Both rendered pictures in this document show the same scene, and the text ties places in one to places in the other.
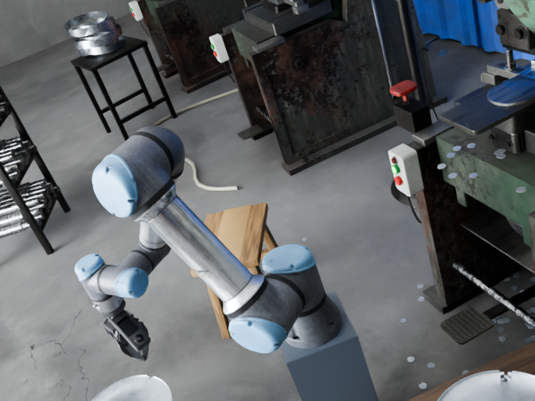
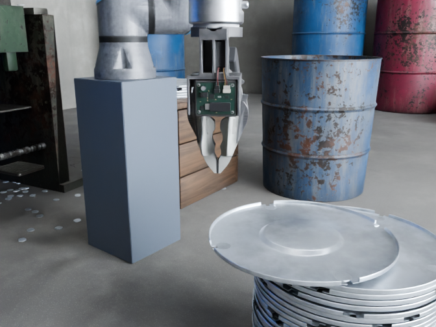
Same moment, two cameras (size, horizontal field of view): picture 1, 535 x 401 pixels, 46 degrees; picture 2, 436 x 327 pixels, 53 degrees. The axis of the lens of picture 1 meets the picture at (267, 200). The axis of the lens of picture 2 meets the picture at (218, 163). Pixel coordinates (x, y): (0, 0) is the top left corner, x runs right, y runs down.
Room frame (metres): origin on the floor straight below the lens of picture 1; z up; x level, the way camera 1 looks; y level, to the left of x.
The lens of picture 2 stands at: (1.88, 0.90, 0.54)
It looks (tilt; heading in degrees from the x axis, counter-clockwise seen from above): 16 degrees down; 220
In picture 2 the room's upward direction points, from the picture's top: straight up
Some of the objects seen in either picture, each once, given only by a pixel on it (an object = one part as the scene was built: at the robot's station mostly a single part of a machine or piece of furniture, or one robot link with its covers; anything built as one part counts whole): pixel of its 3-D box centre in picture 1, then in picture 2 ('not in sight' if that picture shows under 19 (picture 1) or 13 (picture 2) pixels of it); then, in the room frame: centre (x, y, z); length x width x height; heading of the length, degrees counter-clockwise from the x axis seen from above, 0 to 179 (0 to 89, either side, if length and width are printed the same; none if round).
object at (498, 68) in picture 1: (508, 66); not in sight; (1.52, -0.73, 0.76); 0.17 x 0.06 x 0.10; 13
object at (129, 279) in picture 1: (127, 277); not in sight; (1.34, 0.40, 0.66); 0.11 x 0.11 x 0.08; 51
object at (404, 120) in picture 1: (415, 130); not in sight; (1.61, -0.48, 0.62); 0.10 x 0.06 x 0.20; 13
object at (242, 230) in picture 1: (244, 270); not in sight; (1.88, 0.17, 0.16); 0.34 x 0.24 x 0.34; 164
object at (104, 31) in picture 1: (115, 72); not in sight; (4.14, 0.64, 0.40); 0.45 x 0.40 x 0.79; 25
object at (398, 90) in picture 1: (405, 97); not in sight; (1.63, -0.47, 0.72); 0.07 x 0.06 x 0.08; 103
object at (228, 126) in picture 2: (130, 350); (227, 146); (1.39, 0.50, 0.39); 0.06 x 0.03 x 0.09; 35
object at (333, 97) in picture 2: not in sight; (316, 123); (0.41, 0.14, 0.24); 0.42 x 0.42 x 0.48
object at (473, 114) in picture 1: (501, 124); not in sight; (1.32, -0.60, 0.72); 0.25 x 0.14 x 0.14; 103
